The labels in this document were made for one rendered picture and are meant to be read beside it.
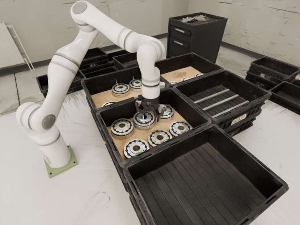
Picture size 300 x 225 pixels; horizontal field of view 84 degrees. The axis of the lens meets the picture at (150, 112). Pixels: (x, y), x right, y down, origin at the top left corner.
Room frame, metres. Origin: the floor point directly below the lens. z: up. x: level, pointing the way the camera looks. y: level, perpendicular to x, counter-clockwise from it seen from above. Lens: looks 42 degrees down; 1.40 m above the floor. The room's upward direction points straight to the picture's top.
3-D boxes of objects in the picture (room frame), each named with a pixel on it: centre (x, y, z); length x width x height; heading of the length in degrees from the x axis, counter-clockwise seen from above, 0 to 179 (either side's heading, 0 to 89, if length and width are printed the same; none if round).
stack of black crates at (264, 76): (1.67, -1.35, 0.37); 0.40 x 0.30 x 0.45; 35
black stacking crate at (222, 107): (0.70, -0.36, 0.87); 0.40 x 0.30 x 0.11; 119
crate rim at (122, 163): (0.51, -0.01, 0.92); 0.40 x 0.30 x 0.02; 119
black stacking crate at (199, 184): (0.25, -0.16, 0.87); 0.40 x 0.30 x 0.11; 119
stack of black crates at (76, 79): (1.42, 0.85, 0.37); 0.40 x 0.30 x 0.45; 125
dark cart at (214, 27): (2.38, -0.61, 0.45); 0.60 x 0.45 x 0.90; 125
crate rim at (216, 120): (0.70, -0.36, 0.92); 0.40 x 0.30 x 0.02; 119
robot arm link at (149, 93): (0.58, -0.01, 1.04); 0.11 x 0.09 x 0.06; 164
